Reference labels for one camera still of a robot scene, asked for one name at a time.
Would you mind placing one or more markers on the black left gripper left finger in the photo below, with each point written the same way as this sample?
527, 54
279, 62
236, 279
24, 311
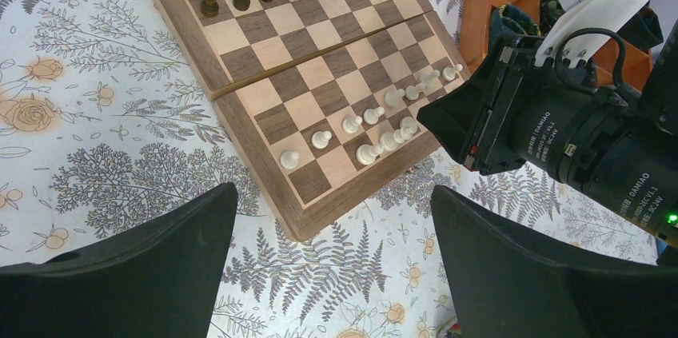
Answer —
157, 279

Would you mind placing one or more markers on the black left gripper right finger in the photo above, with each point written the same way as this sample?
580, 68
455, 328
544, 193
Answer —
508, 280

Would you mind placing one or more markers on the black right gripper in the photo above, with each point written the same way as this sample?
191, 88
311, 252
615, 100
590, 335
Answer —
473, 123

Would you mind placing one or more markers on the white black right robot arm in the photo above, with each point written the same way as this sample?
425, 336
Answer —
614, 144

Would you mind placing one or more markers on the wooden chess board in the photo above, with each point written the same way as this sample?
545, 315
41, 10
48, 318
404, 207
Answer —
283, 70

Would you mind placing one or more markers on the white pawn cluster piece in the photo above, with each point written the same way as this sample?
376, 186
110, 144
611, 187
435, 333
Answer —
451, 73
412, 92
351, 124
320, 139
371, 116
394, 98
428, 78

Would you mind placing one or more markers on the orange compartment tray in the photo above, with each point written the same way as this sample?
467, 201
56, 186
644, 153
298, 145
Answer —
475, 33

